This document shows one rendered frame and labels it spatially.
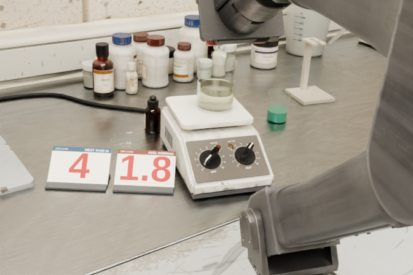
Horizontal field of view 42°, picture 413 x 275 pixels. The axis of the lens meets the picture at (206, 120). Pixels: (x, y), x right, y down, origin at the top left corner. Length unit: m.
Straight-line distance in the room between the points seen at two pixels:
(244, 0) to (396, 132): 0.29
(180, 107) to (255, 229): 0.39
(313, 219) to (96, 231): 0.36
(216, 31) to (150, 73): 0.57
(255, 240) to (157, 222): 0.25
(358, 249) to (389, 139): 0.44
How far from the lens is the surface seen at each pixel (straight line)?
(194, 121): 0.83
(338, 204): 0.42
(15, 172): 0.87
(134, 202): 0.79
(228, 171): 0.80
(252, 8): 0.56
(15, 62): 1.22
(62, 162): 0.85
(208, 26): 0.63
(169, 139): 0.89
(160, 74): 1.20
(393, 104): 0.31
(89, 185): 0.83
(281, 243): 0.51
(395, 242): 0.78
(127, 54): 1.17
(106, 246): 0.71
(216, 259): 0.69
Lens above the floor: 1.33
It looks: 24 degrees down
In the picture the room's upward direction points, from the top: 3 degrees clockwise
